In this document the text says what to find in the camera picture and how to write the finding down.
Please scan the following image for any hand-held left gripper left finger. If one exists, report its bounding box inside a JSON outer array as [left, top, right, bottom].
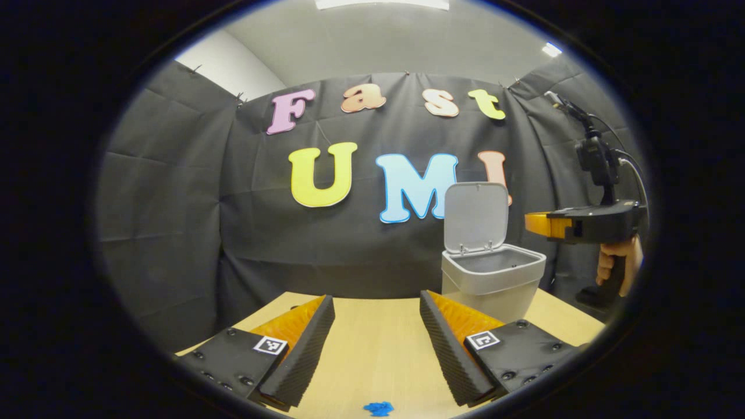
[[175, 295, 336, 408]]

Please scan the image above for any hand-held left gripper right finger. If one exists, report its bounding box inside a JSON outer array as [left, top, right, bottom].
[[419, 289, 588, 407]]

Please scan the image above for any white desktop garbage bin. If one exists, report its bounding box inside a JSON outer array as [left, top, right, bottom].
[[441, 182, 547, 324]]

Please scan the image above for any wooden desktop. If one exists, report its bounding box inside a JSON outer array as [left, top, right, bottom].
[[175, 289, 606, 419]]

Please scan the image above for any black backdrop cloth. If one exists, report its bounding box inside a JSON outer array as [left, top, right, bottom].
[[96, 55, 647, 353]]

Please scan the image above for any long ceiling light panel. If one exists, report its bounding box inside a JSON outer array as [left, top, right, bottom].
[[314, 0, 450, 10]]

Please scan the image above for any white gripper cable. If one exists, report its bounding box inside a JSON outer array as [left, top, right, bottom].
[[617, 150, 648, 204]]

